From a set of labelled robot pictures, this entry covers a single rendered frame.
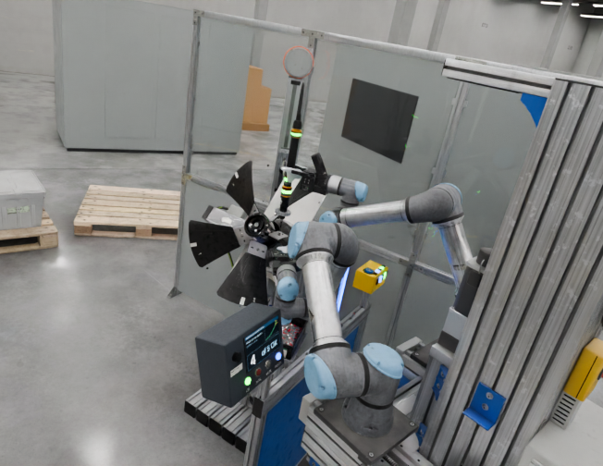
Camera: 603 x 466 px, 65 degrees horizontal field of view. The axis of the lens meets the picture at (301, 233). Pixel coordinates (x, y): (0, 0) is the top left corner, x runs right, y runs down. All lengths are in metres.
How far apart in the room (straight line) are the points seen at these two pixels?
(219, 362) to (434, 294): 1.58
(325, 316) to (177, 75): 6.28
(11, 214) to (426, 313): 3.35
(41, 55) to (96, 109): 6.65
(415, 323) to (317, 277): 1.44
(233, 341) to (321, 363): 0.24
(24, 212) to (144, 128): 3.26
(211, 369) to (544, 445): 0.85
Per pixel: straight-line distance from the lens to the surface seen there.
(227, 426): 2.70
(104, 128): 7.27
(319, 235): 1.43
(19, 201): 4.45
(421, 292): 2.66
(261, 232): 2.05
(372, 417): 1.41
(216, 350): 1.29
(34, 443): 2.81
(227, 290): 2.04
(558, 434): 1.41
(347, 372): 1.28
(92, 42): 7.08
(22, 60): 13.74
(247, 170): 2.26
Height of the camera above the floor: 2.02
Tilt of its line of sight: 23 degrees down
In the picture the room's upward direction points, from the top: 10 degrees clockwise
